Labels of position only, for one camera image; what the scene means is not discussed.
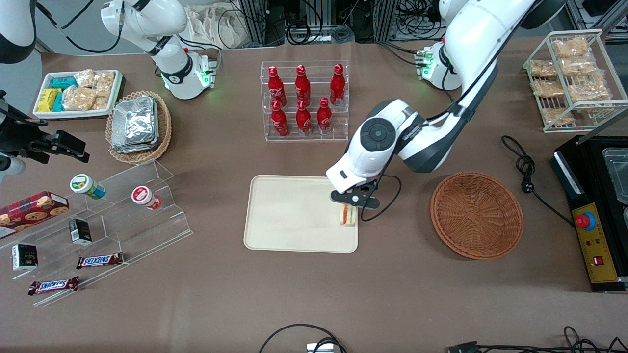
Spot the Snickers chocolate bar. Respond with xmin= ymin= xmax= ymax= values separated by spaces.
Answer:
xmin=76 ymin=252 xmax=125 ymax=270
xmin=28 ymin=276 xmax=80 ymax=296

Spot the clear bag of crackers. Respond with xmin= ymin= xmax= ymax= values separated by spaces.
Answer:
xmin=531 ymin=79 xmax=565 ymax=98
xmin=568 ymin=80 xmax=612 ymax=104
xmin=559 ymin=56 xmax=597 ymax=77
xmin=528 ymin=59 xmax=558 ymax=78
xmin=552 ymin=36 xmax=590 ymax=59
xmin=540 ymin=106 xmax=575 ymax=126

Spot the brown wicker basket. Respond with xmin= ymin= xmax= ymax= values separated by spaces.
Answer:
xmin=430 ymin=171 xmax=524 ymax=261

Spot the clear acrylic stepped display stand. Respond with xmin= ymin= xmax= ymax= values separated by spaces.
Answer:
xmin=0 ymin=159 xmax=193 ymax=307

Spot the white wire rack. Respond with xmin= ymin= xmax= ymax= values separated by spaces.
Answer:
xmin=523 ymin=29 xmax=628 ymax=134

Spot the black power cable with plug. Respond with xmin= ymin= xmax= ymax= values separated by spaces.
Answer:
xmin=501 ymin=135 xmax=576 ymax=227

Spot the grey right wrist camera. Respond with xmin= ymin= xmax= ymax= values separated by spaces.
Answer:
xmin=0 ymin=153 xmax=26 ymax=185

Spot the steel pan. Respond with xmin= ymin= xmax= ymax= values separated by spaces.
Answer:
xmin=602 ymin=147 xmax=628 ymax=204

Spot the black looped floor cable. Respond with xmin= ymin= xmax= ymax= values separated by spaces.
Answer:
xmin=258 ymin=323 xmax=347 ymax=353

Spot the aluminium frame rack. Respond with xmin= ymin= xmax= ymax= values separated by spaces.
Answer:
xmin=241 ymin=0 xmax=399 ymax=46

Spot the yellow snack packet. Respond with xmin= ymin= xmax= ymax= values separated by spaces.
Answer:
xmin=38 ymin=88 xmax=62 ymax=113

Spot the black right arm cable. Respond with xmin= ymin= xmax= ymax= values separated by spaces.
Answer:
xmin=36 ymin=0 xmax=126 ymax=53

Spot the white rectangular snack tray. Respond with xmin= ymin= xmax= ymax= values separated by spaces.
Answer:
xmin=33 ymin=69 xmax=124 ymax=120

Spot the triangle cut sandwich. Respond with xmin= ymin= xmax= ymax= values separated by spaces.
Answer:
xmin=339 ymin=203 xmax=358 ymax=227

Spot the red tartan cookie box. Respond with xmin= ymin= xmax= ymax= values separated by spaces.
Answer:
xmin=0 ymin=191 xmax=70 ymax=240

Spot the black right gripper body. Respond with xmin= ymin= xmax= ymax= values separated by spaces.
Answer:
xmin=0 ymin=91 xmax=60 ymax=165

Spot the clear acrylic bottle rack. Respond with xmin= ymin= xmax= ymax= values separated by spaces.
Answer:
xmin=261 ymin=60 xmax=350 ymax=143

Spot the red cola bottle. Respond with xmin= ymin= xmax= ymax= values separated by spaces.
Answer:
xmin=271 ymin=101 xmax=289 ymax=137
xmin=316 ymin=97 xmax=334 ymax=134
xmin=295 ymin=100 xmax=313 ymax=136
xmin=267 ymin=66 xmax=287 ymax=106
xmin=330 ymin=63 xmax=347 ymax=106
xmin=294 ymin=64 xmax=312 ymax=103

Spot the black machine with yellow panel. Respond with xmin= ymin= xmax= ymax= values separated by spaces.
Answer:
xmin=551 ymin=134 xmax=628 ymax=294

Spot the cream plastic serving tray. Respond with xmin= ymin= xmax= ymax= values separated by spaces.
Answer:
xmin=244 ymin=175 xmax=359 ymax=254

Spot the green sunflower lid cup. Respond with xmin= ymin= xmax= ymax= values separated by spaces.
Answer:
xmin=70 ymin=174 xmax=106 ymax=200

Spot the white cloth bag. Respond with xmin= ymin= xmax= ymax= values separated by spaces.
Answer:
xmin=183 ymin=4 xmax=247 ymax=50

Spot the red lid yogurt cup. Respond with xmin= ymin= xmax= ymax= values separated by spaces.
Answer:
xmin=131 ymin=185 xmax=163 ymax=211

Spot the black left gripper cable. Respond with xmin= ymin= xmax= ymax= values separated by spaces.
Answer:
xmin=360 ymin=173 xmax=403 ymax=222

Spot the foil wrapped sandwich pack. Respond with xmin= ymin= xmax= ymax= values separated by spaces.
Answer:
xmin=110 ymin=136 xmax=160 ymax=154
xmin=112 ymin=95 xmax=158 ymax=147

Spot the light wicker basket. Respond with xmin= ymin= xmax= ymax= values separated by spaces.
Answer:
xmin=105 ymin=90 xmax=172 ymax=165

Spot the small dark tea box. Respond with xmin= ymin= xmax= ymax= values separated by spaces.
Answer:
xmin=11 ymin=244 xmax=38 ymax=272
xmin=69 ymin=218 xmax=93 ymax=246

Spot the black cable with connector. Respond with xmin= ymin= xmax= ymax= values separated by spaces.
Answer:
xmin=444 ymin=326 xmax=628 ymax=353

